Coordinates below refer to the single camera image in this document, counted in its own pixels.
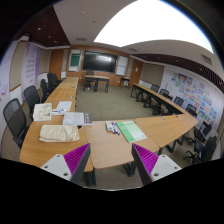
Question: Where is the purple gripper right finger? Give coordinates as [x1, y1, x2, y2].
[132, 144, 181, 185]

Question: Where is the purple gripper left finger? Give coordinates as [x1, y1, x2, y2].
[41, 143, 91, 184]

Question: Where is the cream folded towel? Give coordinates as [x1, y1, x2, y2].
[39, 125, 80, 142]

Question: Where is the green booklet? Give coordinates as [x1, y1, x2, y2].
[117, 120, 146, 143]

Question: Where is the white book with dark spine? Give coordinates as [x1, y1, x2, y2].
[62, 112, 92, 126]

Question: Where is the blue marker pen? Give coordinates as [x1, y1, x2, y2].
[112, 122, 120, 135]

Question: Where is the black chair right front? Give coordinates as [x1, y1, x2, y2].
[189, 136, 217, 165]

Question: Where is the white eraser box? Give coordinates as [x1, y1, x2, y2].
[105, 121, 113, 132]

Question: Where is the red marker pen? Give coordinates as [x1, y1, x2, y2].
[111, 123, 117, 134]

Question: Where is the white paper sheet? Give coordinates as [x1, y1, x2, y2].
[56, 101, 72, 112]

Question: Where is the black mesh office chair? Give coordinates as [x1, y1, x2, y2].
[3, 98, 29, 148]

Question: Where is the small wooden desk far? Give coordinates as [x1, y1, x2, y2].
[84, 75, 110, 92]

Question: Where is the right whiteboard beside screen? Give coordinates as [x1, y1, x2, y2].
[116, 56, 128, 76]

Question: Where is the whiteboard beside screen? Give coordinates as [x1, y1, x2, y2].
[69, 49, 81, 72]
[116, 56, 128, 76]

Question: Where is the wooden door right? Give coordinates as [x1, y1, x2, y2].
[130, 59, 143, 86]

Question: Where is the left whiteboard beside screen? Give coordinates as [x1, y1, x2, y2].
[69, 49, 81, 72]

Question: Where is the colourful poster wall display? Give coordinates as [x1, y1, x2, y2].
[161, 66, 223, 130]

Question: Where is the large black wall screen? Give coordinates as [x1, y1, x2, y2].
[82, 51, 117, 73]

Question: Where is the purple wall banner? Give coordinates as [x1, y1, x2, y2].
[21, 42, 40, 99]

